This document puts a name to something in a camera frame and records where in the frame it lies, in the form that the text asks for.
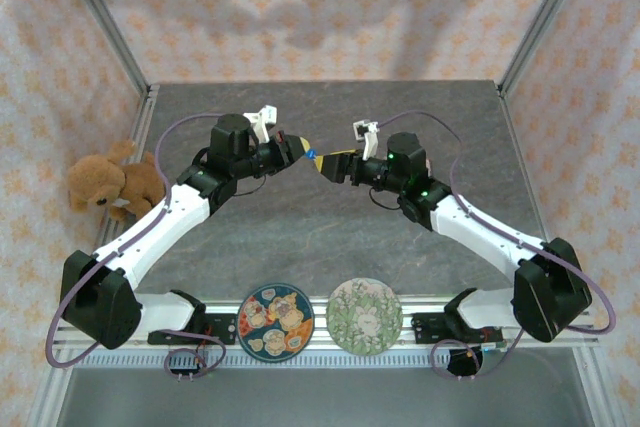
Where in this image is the aluminium table side rail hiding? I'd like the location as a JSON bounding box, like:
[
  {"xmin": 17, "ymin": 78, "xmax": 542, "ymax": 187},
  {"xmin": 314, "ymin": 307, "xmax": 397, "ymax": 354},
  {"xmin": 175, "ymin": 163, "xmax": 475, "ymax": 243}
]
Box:
[
  {"xmin": 494, "ymin": 81, "xmax": 556, "ymax": 248},
  {"xmin": 94, "ymin": 84, "xmax": 161, "ymax": 248}
]

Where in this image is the perforated metal strip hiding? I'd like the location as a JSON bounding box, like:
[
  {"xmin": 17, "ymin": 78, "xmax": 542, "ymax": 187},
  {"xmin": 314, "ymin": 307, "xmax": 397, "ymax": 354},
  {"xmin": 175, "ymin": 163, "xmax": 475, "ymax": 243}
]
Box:
[{"xmin": 74, "ymin": 352, "xmax": 584, "ymax": 369}]

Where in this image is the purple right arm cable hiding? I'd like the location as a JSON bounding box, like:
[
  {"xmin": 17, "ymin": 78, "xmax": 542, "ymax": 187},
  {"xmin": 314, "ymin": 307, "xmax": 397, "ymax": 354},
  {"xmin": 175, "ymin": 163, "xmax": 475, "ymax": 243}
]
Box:
[{"xmin": 377, "ymin": 110, "xmax": 617, "ymax": 382}]

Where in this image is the round blue cartoon coaster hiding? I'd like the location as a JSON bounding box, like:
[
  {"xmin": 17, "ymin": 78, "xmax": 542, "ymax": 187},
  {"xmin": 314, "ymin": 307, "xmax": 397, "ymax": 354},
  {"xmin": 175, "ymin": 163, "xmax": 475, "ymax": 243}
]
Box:
[{"xmin": 236, "ymin": 282, "xmax": 315, "ymax": 362}]

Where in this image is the brown teddy bear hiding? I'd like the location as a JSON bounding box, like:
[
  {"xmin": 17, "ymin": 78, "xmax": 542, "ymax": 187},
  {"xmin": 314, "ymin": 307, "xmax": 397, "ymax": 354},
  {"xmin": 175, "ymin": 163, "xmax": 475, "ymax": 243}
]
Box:
[{"xmin": 67, "ymin": 139, "xmax": 166, "ymax": 222}]

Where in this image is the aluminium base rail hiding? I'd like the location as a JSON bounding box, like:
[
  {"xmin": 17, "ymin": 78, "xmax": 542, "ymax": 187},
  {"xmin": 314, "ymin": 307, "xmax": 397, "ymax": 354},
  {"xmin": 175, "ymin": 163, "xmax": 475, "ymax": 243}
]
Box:
[{"xmin": 49, "ymin": 294, "xmax": 601, "ymax": 348}]

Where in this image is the aluminium frame post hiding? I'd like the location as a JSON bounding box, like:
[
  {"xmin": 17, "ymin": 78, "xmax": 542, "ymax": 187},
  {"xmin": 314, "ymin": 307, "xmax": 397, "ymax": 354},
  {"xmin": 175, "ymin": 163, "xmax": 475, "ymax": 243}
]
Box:
[
  {"xmin": 497, "ymin": 0, "xmax": 597, "ymax": 96},
  {"xmin": 53, "ymin": 0, "xmax": 151, "ymax": 96}
]

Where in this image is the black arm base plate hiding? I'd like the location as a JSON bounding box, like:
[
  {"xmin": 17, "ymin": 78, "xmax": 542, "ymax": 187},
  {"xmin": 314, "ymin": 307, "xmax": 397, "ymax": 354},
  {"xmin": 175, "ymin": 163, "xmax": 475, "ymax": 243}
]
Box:
[
  {"xmin": 410, "ymin": 312, "xmax": 504, "ymax": 346},
  {"xmin": 147, "ymin": 313, "xmax": 237, "ymax": 347}
]

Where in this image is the round green rabbit coaster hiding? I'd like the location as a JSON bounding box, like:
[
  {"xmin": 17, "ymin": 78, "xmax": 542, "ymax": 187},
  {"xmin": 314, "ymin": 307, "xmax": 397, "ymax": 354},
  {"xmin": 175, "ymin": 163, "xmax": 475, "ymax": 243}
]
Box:
[{"xmin": 325, "ymin": 276, "xmax": 404, "ymax": 357}]

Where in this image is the black connector box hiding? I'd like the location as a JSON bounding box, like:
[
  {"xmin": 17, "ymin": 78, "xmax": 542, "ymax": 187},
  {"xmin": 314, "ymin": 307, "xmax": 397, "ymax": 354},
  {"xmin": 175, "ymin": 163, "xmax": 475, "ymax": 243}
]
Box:
[
  {"xmin": 167, "ymin": 352, "xmax": 209, "ymax": 381},
  {"xmin": 447, "ymin": 349, "xmax": 484, "ymax": 379}
]

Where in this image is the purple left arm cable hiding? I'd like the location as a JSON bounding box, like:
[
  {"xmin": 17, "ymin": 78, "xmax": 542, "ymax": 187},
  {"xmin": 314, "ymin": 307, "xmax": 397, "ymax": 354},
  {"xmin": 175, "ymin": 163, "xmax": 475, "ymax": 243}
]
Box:
[{"xmin": 45, "ymin": 111, "xmax": 251, "ymax": 382}]

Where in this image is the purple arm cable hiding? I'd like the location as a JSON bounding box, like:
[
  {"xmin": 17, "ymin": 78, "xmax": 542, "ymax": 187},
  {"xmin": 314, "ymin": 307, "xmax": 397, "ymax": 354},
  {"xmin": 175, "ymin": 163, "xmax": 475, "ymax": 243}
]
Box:
[
  {"xmin": 377, "ymin": 110, "xmax": 617, "ymax": 382},
  {"xmin": 45, "ymin": 111, "xmax": 251, "ymax": 382}
]

